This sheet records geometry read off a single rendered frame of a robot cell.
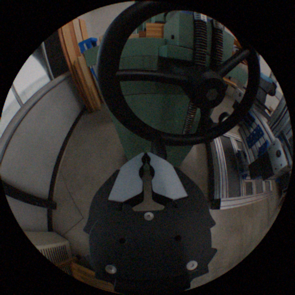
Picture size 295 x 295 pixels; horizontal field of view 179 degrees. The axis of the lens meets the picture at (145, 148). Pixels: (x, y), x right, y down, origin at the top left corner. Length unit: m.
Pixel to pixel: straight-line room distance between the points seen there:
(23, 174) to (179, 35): 1.31
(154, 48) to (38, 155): 1.29
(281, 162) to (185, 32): 0.55
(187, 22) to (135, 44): 0.15
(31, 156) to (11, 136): 0.33
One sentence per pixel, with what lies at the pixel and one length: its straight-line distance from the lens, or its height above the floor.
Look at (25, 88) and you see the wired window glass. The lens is 1.42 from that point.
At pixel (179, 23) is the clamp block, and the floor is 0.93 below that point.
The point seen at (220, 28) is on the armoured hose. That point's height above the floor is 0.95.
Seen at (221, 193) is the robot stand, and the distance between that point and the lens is 0.84.
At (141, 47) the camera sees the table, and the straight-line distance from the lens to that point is 0.30.
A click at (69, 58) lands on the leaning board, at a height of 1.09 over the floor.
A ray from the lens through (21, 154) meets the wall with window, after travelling 1.19.
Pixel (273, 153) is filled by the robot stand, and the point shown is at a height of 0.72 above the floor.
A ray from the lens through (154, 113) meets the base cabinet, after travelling 0.38.
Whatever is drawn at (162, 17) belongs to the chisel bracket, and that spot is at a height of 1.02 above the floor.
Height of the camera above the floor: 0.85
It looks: 57 degrees down
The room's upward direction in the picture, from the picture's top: 3 degrees counter-clockwise
